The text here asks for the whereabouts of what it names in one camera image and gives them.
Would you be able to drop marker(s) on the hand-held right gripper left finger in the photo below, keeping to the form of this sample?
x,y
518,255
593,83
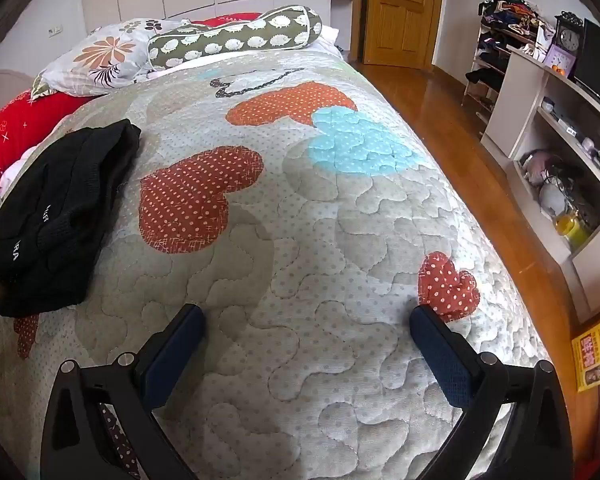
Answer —
x,y
176,349

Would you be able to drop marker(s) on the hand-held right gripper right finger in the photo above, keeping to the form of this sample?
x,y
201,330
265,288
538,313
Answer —
x,y
445,355

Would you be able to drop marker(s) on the black pants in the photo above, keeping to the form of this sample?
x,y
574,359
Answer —
x,y
55,210

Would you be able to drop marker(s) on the yellow printed box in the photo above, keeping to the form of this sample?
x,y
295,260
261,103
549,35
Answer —
x,y
597,355

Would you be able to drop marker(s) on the heart patterned quilted bedspread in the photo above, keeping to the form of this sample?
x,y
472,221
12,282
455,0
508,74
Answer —
x,y
305,235

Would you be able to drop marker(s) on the yellow bottle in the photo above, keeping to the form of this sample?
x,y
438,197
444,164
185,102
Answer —
x,y
572,230

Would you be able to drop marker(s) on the pink soft toy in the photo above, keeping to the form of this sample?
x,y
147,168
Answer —
x,y
537,165

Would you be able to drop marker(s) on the white shelf cabinet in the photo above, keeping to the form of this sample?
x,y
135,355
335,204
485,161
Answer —
x,y
520,100

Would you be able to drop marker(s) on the red star print blanket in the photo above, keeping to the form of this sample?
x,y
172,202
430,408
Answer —
x,y
15,130

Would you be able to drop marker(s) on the white shoe rack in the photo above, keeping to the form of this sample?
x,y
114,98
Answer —
x,y
480,85

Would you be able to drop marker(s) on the floral white pillow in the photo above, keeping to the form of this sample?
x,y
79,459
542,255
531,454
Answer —
x,y
95,55

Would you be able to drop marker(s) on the pink rounded headboard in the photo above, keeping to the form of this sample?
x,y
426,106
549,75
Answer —
x,y
5,85

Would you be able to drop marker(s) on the green sheep print bolster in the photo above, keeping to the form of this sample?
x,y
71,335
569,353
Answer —
x,y
230,35

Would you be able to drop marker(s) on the black television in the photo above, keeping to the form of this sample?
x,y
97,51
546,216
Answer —
x,y
597,65

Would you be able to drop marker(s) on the red pillow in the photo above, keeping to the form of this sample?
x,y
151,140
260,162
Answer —
x,y
230,18

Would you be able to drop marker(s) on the black ornate clock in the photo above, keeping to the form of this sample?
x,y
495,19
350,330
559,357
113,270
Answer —
x,y
569,37

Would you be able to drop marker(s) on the wooden door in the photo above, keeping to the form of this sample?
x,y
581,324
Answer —
x,y
400,10

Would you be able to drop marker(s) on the pile of clothes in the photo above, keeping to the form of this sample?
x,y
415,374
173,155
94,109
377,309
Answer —
x,y
510,12

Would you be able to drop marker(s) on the white wall outlet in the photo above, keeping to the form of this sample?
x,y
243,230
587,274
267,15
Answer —
x,y
54,30

